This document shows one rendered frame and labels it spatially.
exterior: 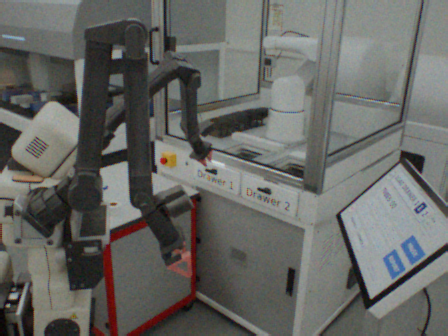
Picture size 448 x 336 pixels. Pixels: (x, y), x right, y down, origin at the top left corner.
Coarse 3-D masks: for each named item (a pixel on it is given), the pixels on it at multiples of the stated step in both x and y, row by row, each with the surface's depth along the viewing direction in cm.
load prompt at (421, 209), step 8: (400, 176) 137; (392, 184) 137; (400, 184) 133; (408, 184) 130; (400, 192) 130; (408, 192) 127; (416, 192) 123; (408, 200) 124; (416, 200) 121; (424, 200) 118; (416, 208) 118; (424, 208) 115; (432, 208) 113; (416, 216) 116; (424, 216) 113
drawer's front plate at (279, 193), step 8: (248, 176) 195; (248, 184) 195; (256, 184) 192; (264, 184) 189; (272, 184) 187; (248, 192) 196; (256, 192) 193; (272, 192) 187; (280, 192) 184; (288, 192) 181; (296, 192) 180; (256, 200) 194; (272, 200) 188; (280, 200) 185; (288, 200) 182; (296, 200) 180; (272, 208) 189; (280, 208) 186; (288, 208) 183; (296, 208) 182
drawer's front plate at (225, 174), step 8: (200, 168) 214; (208, 168) 210; (216, 168) 206; (224, 168) 203; (208, 176) 212; (216, 176) 208; (224, 176) 204; (232, 176) 201; (240, 176) 199; (216, 184) 209; (224, 184) 206; (232, 184) 202; (240, 184) 201; (232, 192) 203
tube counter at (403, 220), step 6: (396, 198) 130; (390, 204) 130; (396, 204) 128; (390, 210) 128; (396, 210) 125; (402, 210) 123; (396, 216) 123; (402, 216) 121; (408, 216) 119; (396, 222) 121; (402, 222) 119; (408, 222) 117; (402, 228) 117; (408, 228) 115; (402, 234) 115
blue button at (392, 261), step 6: (390, 252) 114; (396, 252) 112; (384, 258) 114; (390, 258) 112; (396, 258) 110; (390, 264) 111; (396, 264) 109; (402, 264) 107; (390, 270) 109; (396, 270) 107; (402, 270) 105; (390, 276) 107; (396, 276) 106
